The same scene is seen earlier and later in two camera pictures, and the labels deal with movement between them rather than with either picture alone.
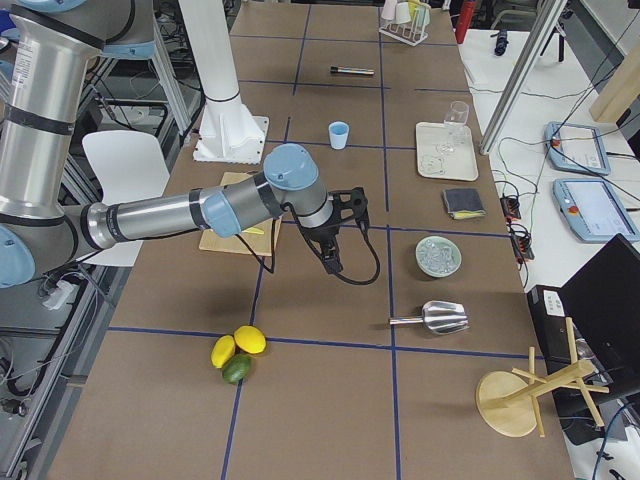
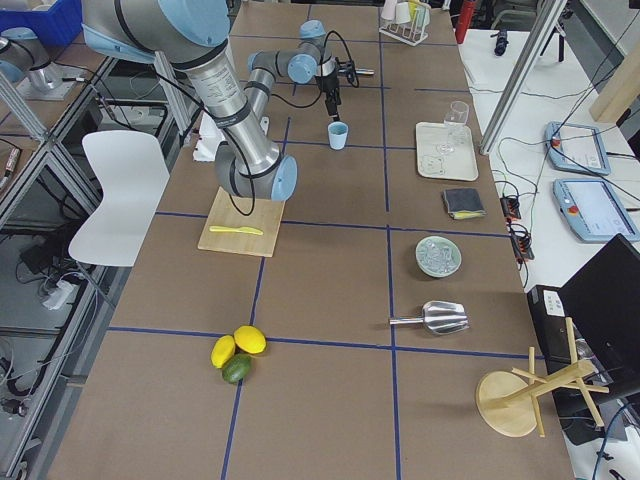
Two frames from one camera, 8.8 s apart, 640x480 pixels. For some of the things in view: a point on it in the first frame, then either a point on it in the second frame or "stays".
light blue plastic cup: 338,134 stays
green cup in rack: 423,13 stays
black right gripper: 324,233 to 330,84
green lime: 237,368 stays
